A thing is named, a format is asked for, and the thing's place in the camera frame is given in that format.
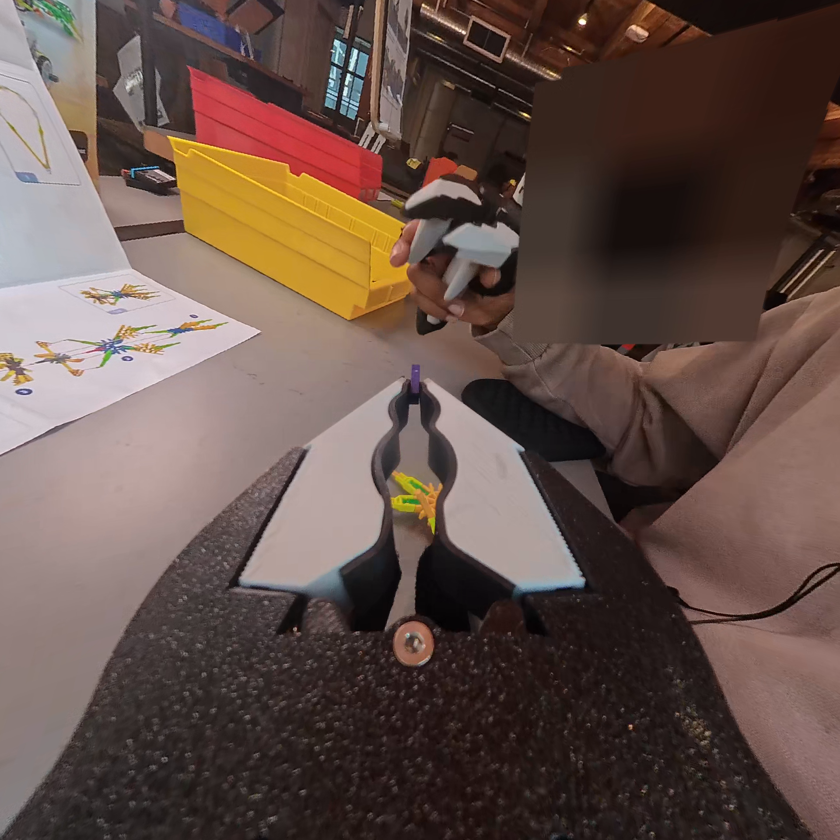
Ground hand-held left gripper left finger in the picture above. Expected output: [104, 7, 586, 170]
[238, 379, 403, 624]

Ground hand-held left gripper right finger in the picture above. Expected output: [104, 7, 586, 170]
[419, 381, 586, 624]

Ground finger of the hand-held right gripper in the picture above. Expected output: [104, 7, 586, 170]
[403, 176, 488, 261]
[443, 223, 521, 303]

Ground toy construction model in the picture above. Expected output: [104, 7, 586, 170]
[390, 469, 445, 534]

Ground yellow plastic bin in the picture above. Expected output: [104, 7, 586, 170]
[168, 136, 413, 321]

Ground person's right forearm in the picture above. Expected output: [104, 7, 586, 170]
[474, 314, 756, 490]

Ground grey desk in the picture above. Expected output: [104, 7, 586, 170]
[0, 174, 631, 821]

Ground person's right hand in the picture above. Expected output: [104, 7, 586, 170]
[390, 220, 517, 332]

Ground black padded cushion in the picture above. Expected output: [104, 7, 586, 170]
[461, 378, 608, 463]

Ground white hanging banner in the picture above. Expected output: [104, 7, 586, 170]
[371, 0, 414, 143]

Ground dark paned window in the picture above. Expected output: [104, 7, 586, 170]
[323, 26, 372, 122]

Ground stack of red bins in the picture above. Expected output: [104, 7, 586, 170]
[188, 66, 383, 201]

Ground person's beige hoodie torso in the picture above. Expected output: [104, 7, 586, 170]
[620, 289, 840, 840]

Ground black device with blue light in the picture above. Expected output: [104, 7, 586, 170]
[121, 166, 179, 196]

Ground blue storage bins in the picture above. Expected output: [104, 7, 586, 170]
[176, 0, 254, 48]

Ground toy instruction sheet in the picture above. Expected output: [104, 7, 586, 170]
[0, 0, 261, 456]

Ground printed paper sheet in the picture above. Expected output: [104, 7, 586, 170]
[113, 36, 171, 132]

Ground silver ventilation duct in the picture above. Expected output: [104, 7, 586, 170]
[419, 0, 567, 85]

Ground black hoodie drawstring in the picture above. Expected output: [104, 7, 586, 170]
[668, 563, 840, 626]

